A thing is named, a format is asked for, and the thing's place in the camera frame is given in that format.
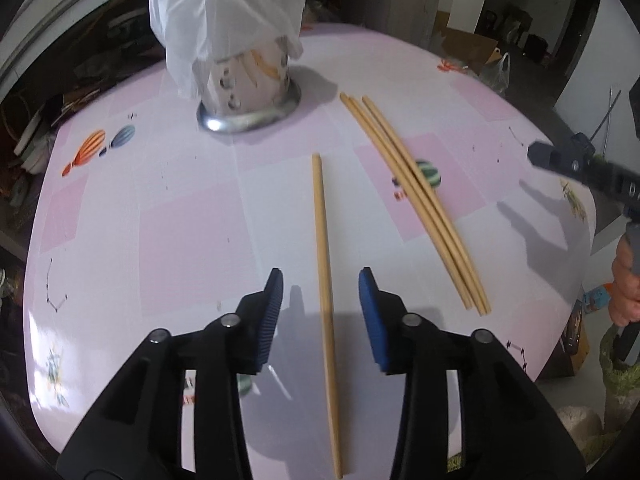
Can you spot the right hand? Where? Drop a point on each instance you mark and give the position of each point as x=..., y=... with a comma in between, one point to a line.
x=624, y=306

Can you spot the green fuzzy sleeve forearm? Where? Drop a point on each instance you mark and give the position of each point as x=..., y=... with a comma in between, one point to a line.
x=621, y=385

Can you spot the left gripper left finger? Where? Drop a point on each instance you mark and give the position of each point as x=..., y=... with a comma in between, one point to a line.
x=259, y=314

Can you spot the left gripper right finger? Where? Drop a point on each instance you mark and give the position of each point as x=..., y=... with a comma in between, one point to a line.
x=382, y=312

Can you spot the cardboard box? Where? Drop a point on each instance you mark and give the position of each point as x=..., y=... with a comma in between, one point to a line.
x=464, y=48

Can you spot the pink patterned tablecloth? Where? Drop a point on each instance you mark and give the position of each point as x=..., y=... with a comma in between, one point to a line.
x=146, y=220

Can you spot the steel utensil holder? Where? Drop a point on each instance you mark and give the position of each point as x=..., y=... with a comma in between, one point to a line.
x=249, y=91

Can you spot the wooden chopstick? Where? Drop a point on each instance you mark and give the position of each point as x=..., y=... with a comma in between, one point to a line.
x=326, y=310
x=460, y=253
x=407, y=190
x=402, y=215

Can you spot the white plastic bag on holder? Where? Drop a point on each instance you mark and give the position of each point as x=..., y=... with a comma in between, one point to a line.
x=197, y=34

